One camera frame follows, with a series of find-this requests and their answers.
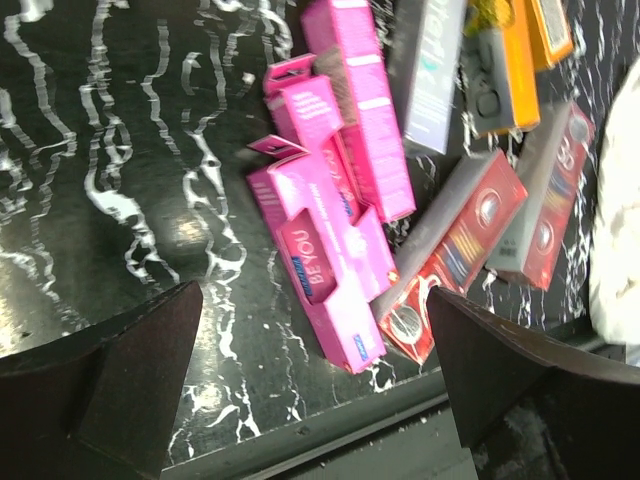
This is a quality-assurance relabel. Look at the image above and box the red 3d toothpaste box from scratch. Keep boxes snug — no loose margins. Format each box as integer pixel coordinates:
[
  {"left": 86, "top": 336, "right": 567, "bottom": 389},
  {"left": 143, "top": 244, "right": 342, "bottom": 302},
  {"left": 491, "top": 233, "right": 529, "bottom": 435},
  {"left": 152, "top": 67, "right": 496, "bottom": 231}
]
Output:
[
  {"left": 372, "top": 149, "right": 527, "bottom": 365},
  {"left": 485, "top": 100, "right": 595, "bottom": 291}
]

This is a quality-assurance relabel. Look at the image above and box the pink BeYou box back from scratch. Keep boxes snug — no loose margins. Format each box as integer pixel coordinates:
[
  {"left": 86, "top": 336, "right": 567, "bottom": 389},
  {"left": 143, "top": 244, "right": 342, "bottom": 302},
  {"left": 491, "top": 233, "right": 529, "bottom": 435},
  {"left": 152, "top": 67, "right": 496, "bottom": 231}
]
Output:
[{"left": 301, "top": 1, "right": 415, "bottom": 223}]

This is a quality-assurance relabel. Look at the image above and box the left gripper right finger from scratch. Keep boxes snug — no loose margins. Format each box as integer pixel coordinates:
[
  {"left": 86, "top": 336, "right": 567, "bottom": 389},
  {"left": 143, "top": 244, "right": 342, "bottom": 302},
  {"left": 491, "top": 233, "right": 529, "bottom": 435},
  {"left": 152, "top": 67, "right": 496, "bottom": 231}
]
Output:
[{"left": 426, "top": 287, "right": 639, "bottom": 479}]

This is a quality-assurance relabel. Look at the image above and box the orange R&O toothpaste box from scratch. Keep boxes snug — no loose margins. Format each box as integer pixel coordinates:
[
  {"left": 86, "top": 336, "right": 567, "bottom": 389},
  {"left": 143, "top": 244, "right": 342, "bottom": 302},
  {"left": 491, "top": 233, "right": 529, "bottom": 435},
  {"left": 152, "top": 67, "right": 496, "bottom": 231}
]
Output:
[{"left": 460, "top": 1, "right": 540, "bottom": 137}]

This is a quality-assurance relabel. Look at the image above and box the pink BeYou box front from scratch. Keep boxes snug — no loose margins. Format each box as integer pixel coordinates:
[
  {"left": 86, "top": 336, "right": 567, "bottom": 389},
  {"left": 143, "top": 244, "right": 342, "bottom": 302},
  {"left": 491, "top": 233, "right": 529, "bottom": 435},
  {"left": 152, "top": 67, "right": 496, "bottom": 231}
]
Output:
[{"left": 248, "top": 135, "right": 395, "bottom": 374}]

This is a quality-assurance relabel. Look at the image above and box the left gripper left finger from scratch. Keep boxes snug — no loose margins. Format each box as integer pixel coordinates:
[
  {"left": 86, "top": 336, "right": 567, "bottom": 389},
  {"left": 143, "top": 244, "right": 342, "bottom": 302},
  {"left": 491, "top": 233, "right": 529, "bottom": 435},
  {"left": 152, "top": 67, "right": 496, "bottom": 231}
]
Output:
[{"left": 1, "top": 281, "right": 203, "bottom": 479}]

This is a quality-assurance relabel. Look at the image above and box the grey Protefix toothpaste box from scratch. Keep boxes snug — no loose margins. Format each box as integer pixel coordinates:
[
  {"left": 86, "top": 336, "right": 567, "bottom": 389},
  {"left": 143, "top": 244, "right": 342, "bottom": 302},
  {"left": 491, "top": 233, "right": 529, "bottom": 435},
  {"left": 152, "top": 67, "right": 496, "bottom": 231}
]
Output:
[{"left": 387, "top": 0, "right": 467, "bottom": 154}]

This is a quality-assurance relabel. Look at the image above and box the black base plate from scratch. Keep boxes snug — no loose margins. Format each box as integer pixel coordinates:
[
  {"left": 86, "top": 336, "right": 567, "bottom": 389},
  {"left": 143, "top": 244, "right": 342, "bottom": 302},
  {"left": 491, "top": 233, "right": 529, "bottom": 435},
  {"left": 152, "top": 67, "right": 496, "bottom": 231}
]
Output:
[{"left": 159, "top": 319, "right": 640, "bottom": 480}]

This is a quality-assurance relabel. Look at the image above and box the pink beyou box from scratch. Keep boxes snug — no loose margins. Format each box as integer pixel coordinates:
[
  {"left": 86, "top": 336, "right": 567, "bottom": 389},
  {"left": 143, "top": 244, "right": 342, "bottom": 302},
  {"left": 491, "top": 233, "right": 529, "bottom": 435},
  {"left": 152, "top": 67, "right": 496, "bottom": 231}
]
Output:
[
  {"left": 263, "top": 53, "right": 364, "bottom": 224},
  {"left": 301, "top": 1, "right": 415, "bottom": 223},
  {"left": 248, "top": 135, "right": 395, "bottom": 374}
]

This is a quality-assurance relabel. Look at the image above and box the pink BeYou box middle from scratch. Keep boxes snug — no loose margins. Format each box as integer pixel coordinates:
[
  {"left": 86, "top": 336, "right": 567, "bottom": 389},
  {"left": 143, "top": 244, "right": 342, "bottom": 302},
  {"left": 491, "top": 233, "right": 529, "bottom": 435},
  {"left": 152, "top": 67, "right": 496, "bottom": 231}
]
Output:
[{"left": 263, "top": 53, "right": 364, "bottom": 224}]

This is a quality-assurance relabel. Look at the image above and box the orange barcode toothpaste box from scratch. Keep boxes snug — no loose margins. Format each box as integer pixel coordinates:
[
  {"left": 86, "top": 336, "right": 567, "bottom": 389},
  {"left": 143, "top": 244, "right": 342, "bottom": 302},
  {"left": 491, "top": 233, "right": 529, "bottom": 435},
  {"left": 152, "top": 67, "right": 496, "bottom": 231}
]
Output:
[{"left": 525, "top": 0, "right": 574, "bottom": 72}]

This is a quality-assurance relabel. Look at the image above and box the white crumpled cloth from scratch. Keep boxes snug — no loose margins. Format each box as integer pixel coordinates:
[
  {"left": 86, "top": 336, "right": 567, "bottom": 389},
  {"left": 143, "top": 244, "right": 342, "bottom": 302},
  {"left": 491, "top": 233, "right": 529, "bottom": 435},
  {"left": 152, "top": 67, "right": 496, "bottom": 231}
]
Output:
[{"left": 589, "top": 62, "right": 639, "bottom": 346}]

